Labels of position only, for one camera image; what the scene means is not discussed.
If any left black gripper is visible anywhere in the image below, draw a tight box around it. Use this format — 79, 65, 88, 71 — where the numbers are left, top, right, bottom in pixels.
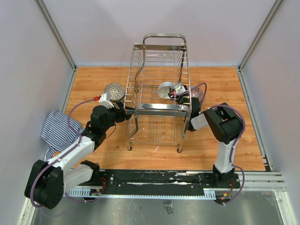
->
102, 100, 135, 132

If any red geometric pattern bowl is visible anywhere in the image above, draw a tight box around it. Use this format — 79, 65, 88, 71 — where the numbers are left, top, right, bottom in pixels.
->
190, 87, 204, 102

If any plain white bowl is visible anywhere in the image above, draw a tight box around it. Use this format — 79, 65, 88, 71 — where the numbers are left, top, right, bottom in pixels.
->
157, 82, 175, 99

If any brown diamond pattern bowl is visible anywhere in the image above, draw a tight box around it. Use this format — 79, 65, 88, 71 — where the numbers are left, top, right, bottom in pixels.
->
104, 82, 125, 102

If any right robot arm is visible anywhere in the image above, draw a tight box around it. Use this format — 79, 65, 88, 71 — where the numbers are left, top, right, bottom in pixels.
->
186, 97, 245, 188

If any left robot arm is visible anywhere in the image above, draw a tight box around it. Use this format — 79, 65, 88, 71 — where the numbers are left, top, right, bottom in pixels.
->
24, 101, 131, 209

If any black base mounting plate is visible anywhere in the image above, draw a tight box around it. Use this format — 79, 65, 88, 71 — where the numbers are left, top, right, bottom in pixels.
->
78, 170, 242, 195

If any blue striped cloth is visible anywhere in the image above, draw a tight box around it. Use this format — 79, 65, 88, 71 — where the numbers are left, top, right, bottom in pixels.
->
40, 110, 84, 161

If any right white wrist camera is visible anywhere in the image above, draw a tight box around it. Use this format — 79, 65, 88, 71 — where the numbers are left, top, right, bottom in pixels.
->
174, 82, 187, 96

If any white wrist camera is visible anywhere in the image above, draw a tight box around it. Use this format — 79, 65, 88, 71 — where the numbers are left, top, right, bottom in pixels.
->
98, 92, 114, 109
174, 82, 187, 96

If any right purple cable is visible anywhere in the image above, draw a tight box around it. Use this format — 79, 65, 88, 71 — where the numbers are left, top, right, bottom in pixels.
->
172, 82, 246, 207

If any purple cable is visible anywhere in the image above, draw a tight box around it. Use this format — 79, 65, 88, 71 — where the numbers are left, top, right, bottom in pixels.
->
172, 82, 246, 207
30, 95, 99, 218

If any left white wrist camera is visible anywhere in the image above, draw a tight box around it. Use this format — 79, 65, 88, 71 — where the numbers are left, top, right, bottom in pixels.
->
98, 92, 114, 109

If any silver wire dish rack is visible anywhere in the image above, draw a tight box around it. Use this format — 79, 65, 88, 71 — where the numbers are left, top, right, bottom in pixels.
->
124, 33, 192, 153

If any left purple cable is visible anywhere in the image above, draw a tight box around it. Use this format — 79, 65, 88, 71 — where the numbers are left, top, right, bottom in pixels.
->
30, 95, 99, 218

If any grey slotted cable duct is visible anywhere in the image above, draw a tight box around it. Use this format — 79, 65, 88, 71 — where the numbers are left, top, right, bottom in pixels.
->
67, 185, 216, 200

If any aluminium frame rail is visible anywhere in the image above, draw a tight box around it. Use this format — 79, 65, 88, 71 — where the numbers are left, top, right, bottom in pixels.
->
34, 0, 77, 71

